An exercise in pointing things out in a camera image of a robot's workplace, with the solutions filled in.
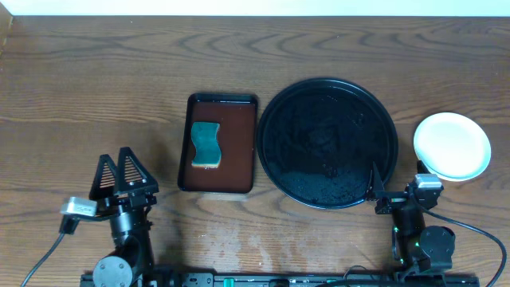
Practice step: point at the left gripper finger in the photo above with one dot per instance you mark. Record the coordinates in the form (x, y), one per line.
(104, 180)
(132, 177)

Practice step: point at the rectangular brown water tray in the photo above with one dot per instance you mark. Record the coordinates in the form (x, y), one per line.
(236, 117)

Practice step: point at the cardboard box corner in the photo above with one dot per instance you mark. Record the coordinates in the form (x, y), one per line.
(6, 19)

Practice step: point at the green yellow sponge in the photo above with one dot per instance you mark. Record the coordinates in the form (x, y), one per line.
(204, 136)

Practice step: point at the light green plate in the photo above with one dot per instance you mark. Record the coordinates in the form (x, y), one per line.
(449, 133)

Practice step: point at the round black tray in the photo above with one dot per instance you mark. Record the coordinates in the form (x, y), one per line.
(319, 140)

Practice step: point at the light blue front plate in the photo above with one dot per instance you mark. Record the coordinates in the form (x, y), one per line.
(457, 167)

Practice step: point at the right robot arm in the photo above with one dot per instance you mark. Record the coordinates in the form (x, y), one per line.
(424, 251)

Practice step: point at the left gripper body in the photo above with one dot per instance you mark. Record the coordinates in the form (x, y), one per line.
(127, 198)

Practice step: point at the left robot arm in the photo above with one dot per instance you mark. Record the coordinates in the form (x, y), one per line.
(132, 258)

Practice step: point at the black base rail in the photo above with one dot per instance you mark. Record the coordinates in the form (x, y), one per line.
(352, 279)

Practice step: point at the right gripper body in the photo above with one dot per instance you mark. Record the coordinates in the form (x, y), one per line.
(390, 202)

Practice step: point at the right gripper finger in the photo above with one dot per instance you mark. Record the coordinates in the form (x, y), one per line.
(422, 168)
(376, 186)

